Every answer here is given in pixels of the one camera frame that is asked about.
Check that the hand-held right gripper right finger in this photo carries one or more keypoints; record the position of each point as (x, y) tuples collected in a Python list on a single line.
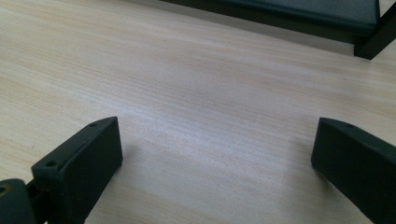
[(358, 161)]

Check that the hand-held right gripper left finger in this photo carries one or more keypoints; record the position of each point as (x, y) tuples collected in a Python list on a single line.
[(77, 168)]

